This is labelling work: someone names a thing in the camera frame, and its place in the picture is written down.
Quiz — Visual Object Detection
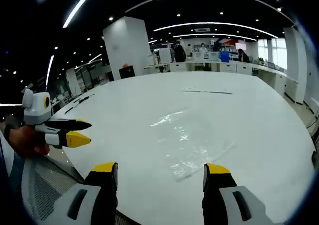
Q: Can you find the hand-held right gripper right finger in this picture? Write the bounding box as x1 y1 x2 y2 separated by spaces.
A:
202 163 282 225

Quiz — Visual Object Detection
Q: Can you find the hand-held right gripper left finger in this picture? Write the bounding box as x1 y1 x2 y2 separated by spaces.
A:
39 162 118 225

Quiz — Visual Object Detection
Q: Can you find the person's left hand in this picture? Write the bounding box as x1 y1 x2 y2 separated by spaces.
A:
4 124 51 159

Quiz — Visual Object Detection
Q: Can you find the black thin tool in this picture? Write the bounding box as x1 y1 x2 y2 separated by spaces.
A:
74 93 96 104
64 98 83 115

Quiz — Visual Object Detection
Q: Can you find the grey mesh chair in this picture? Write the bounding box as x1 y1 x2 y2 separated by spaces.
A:
20 156 86 222

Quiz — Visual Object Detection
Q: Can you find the black box appliance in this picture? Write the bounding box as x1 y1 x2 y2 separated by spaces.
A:
118 65 137 80

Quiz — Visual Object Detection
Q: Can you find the thin dark strip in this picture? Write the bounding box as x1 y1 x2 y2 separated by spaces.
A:
180 88 233 95

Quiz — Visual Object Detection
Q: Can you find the white square pillar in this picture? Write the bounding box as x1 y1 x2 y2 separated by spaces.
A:
102 15 153 81

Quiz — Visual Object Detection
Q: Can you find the long white counter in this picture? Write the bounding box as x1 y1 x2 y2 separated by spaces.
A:
143 59 300 105

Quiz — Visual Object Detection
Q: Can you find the white cabinet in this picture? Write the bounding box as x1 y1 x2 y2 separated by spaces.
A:
159 47 173 64

